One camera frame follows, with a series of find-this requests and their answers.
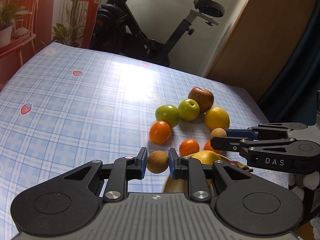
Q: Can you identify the orange tangerine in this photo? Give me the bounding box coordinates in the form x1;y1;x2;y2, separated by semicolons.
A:
203;140;222;154
179;139;200;157
149;121;171;145

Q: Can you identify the red plant-print curtain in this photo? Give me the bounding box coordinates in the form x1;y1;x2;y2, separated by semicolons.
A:
1;0;100;87

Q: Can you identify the blue plaid bed sheet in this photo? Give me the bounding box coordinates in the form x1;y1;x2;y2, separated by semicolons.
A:
1;43;267;239

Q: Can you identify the black exercise bike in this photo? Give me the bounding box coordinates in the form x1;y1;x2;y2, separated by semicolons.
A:
89;0;226;67

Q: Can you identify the green apple left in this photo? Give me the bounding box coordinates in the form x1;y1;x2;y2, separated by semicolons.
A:
155;105;180;128

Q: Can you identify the brown wooden door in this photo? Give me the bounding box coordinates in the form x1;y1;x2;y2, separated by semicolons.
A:
205;0;317;100

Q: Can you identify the yellow lemon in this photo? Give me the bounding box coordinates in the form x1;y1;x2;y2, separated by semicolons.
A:
204;107;230;131

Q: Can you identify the red apple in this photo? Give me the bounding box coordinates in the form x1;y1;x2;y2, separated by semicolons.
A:
188;87;214;113

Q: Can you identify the orange tangerine left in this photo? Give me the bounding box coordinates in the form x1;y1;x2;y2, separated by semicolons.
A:
149;121;171;145

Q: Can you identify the green apple right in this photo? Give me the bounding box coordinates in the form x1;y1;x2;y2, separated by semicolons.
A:
178;99;200;121

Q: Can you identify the small tan longan fruit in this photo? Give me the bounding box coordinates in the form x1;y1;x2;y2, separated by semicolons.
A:
210;128;227;140

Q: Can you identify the brown round longan fruit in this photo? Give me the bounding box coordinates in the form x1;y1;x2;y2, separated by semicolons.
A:
147;151;169;174

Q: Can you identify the green apple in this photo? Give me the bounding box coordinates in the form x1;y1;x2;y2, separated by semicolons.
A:
155;105;180;128
178;99;200;121

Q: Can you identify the orange tangerine middle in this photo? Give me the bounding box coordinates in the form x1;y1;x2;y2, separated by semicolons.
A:
179;139;200;157

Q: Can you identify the yellow grapefruit in bowl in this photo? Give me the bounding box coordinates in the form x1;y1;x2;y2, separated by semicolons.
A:
191;151;221;165

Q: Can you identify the orange tangerine right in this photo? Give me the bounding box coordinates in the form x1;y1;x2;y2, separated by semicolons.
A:
203;140;222;154

